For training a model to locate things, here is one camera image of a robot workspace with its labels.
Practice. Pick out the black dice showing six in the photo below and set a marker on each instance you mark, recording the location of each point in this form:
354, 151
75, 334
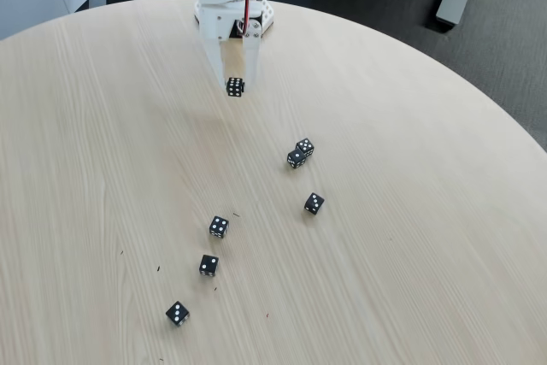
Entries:
235, 87

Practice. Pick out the black dice showing five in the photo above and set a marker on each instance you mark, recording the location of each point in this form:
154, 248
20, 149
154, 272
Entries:
304, 147

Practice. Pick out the black dice showing one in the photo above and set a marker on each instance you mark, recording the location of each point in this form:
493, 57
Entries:
296, 159

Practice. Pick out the black dice showing three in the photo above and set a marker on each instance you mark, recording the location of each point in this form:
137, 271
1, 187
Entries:
177, 313
314, 204

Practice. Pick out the black dice showing four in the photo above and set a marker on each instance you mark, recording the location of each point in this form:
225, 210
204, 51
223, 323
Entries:
219, 227

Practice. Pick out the black dice showing two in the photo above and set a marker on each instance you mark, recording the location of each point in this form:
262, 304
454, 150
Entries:
208, 266

